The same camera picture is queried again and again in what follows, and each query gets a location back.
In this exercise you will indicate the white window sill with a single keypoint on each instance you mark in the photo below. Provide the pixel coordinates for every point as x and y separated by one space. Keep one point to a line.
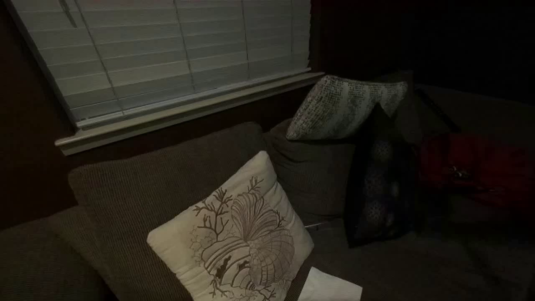
185 110

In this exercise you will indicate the red blanket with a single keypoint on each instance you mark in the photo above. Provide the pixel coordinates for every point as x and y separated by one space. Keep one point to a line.
486 167

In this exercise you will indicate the white window blinds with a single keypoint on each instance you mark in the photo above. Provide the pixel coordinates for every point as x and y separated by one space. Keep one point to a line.
168 50

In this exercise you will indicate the black pillow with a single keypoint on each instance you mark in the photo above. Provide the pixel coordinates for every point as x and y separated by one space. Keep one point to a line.
382 177

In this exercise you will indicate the white paper sheet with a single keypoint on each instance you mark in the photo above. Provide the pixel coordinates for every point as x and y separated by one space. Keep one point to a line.
329 286

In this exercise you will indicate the grey patterned pillow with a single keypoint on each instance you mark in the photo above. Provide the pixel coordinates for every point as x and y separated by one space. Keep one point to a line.
341 105

